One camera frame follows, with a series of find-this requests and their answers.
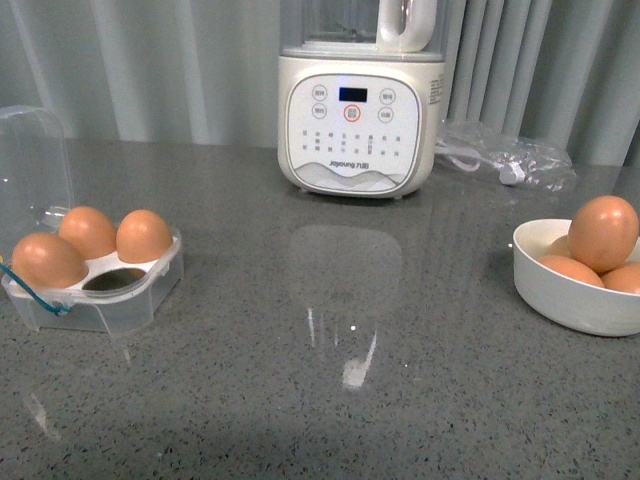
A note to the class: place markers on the brown egg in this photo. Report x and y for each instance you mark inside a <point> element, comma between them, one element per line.
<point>47,260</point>
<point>603,233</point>
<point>90,231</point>
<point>142,236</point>

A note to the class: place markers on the clear plastic egg box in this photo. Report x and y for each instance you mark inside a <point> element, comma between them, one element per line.
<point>36,193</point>

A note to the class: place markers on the pale egg bowl back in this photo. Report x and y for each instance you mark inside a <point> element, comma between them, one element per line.
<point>559,247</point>

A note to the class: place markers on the brown egg bowl left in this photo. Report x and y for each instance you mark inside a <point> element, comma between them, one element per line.
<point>571,268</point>

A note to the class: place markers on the brown egg bowl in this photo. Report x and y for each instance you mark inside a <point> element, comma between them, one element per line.
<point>571,268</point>
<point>625,278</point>

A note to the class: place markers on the brown egg bowl right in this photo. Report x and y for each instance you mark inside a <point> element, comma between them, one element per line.
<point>625,278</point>

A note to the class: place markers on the white Joyoung blender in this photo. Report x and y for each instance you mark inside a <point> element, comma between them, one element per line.
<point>360,91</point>

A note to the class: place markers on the clear plastic bag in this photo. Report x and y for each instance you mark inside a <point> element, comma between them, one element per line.
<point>482,153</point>

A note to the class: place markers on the white ceramic bowl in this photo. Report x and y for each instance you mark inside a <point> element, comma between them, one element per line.
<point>570,303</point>

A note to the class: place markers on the grey curtain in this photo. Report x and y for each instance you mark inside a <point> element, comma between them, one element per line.
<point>205,72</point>

